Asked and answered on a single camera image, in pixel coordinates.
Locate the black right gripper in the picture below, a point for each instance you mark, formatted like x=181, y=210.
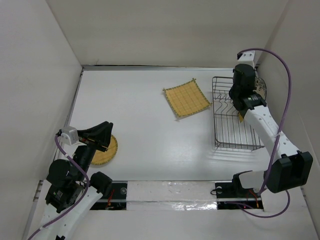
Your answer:
x=254, y=85

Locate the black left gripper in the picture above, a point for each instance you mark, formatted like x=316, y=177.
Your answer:
x=90, y=134

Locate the round bamboo tray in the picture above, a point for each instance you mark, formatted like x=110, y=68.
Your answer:
x=102, y=158

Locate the blue white floral plate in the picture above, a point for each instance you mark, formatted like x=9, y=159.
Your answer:
x=260, y=87

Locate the fan-shaped bamboo tray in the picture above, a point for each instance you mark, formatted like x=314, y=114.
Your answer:
x=240, y=117

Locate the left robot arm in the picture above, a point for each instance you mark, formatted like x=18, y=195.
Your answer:
x=72, y=192

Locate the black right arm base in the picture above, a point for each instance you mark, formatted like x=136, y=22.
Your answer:
x=231, y=190

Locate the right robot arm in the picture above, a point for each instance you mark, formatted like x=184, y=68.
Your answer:
x=289, y=167

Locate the square bamboo tray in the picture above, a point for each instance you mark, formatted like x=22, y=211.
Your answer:
x=186, y=99

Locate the white foam front strip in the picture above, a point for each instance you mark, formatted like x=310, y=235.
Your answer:
x=151, y=190

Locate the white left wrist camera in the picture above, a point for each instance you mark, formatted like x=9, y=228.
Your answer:
x=69, y=136

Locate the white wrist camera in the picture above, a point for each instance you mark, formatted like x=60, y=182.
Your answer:
x=69, y=136
x=247, y=57

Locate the dark wire dish rack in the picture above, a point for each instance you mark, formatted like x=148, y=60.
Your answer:
x=229, y=131

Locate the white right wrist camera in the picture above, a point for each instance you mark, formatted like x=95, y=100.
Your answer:
x=247, y=57

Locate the metal front rail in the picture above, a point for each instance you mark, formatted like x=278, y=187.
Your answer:
x=172, y=200

